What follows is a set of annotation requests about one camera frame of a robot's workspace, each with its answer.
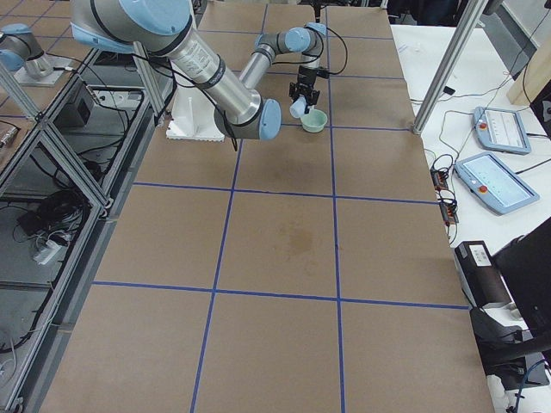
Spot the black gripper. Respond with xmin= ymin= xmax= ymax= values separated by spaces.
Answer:
xmin=288 ymin=66 xmax=320 ymax=109

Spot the light blue plastic cup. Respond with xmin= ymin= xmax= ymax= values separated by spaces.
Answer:
xmin=289 ymin=96 xmax=306 ymax=119

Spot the light green ceramic bowl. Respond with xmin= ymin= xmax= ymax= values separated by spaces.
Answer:
xmin=300 ymin=108 xmax=328 ymax=133

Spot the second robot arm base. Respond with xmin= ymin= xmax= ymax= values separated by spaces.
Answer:
xmin=1 ymin=23 xmax=61 ymax=87

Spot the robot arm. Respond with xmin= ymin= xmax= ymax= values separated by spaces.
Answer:
xmin=239 ymin=22 xmax=327 ymax=119
xmin=71 ymin=1 xmax=282 ymax=140

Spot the far teach pendant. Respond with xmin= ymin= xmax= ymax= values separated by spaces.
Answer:
xmin=473 ymin=107 xmax=531 ymax=155

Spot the teach pendant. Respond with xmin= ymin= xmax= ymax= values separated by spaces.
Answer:
xmin=455 ymin=151 xmax=540 ymax=215
xmin=473 ymin=107 xmax=531 ymax=155

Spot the near teach pendant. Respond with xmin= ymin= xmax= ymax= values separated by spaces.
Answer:
xmin=455 ymin=151 xmax=540 ymax=215

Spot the wooden board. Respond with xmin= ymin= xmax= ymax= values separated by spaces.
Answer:
xmin=506 ymin=37 xmax=550 ymax=106

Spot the black box with label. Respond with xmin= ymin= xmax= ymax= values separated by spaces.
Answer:
xmin=454 ymin=241 xmax=517 ymax=311

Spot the black monitor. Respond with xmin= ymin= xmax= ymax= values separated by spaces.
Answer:
xmin=493 ymin=219 xmax=550 ymax=333

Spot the white power strip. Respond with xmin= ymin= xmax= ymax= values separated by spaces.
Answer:
xmin=33 ymin=240 xmax=61 ymax=265

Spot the black monitor stand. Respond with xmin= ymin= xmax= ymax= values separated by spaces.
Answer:
xmin=469 ymin=308 xmax=550 ymax=391

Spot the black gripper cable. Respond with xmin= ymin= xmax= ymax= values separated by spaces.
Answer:
xmin=316 ymin=26 xmax=348 ymax=77

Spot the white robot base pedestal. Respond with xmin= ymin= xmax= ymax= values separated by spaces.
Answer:
xmin=166 ymin=86 xmax=225 ymax=142

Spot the aluminium frame post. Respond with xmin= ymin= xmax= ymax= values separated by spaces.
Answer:
xmin=412 ymin=0 xmax=503 ymax=135

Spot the aluminium frame rack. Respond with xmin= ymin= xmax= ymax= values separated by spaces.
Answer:
xmin=1 ymin=49 xmax=176 ymax=412

